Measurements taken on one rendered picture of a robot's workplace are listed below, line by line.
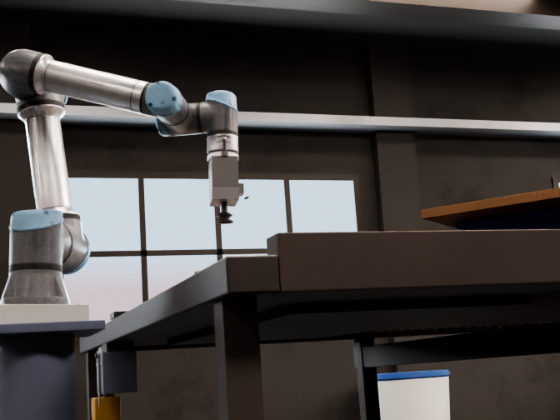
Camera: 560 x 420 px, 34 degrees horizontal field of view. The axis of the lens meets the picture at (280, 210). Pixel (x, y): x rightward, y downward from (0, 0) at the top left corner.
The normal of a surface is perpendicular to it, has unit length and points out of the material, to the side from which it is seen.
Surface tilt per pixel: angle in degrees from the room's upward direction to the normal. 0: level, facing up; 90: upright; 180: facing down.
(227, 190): 88
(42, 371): 90
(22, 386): 90
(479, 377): 90
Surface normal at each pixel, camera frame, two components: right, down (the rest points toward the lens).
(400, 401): -0.28, -0.09
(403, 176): 0.32, -0.19
